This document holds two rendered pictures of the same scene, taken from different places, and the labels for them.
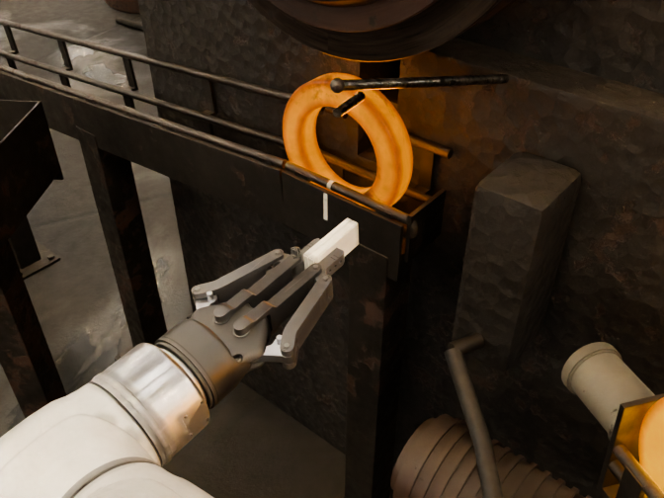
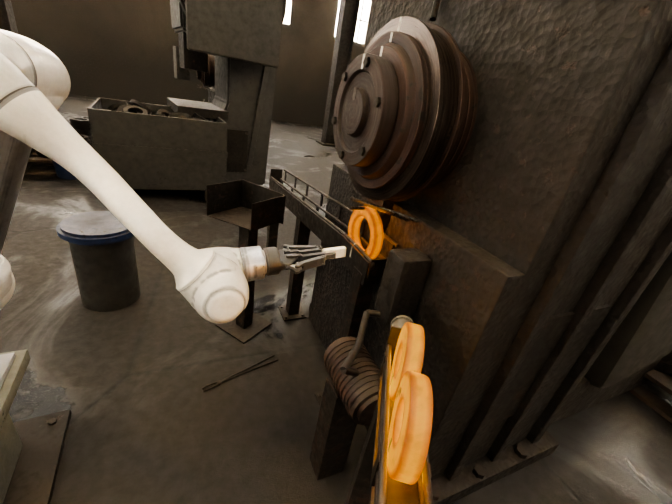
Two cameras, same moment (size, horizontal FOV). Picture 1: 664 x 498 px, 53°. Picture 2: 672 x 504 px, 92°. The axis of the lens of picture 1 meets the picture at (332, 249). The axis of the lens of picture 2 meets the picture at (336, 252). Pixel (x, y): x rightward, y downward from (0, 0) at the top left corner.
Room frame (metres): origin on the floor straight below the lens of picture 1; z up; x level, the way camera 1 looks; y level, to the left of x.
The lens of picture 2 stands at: (-0.24, -0.32, 1.16)
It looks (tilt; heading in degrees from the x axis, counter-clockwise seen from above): 26 degrees down; 22
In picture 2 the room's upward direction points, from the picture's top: 10 degrees clockwise
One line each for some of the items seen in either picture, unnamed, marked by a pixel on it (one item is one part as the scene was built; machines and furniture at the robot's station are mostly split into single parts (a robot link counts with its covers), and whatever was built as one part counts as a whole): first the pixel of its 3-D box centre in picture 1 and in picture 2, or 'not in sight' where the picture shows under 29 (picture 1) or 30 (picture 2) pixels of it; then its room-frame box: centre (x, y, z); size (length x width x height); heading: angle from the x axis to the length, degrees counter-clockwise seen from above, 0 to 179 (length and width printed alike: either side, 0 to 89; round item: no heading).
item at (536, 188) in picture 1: (513, 264); (401, 289); (0.59, -0.21, 0.68); 0.11 x 0.08 x 0.24; 140
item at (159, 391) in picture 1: (153, 400); (253, 263); (0.36, 0.15, 0.73); 0.09 x 0.06 x 0.09; 50
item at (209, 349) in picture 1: (218, 345); (280, 259); (0.41, 0.10, 0.73); 0.09 x 0.08 x 0.07; 140
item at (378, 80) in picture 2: not in sight; (360, 113); (0.65, 0.05, 1.11); 0.28 x 0.06 x 0.28; 50
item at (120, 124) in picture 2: not in sight; (164, 148); (1.96, 2.54, 0.39); 1.03 x 0.83 x 0.79; 144
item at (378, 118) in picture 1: (345, 148); (364, 233); (0.73, -0.02, 0.75); 0.18 x 0.03 x 0.18; 51
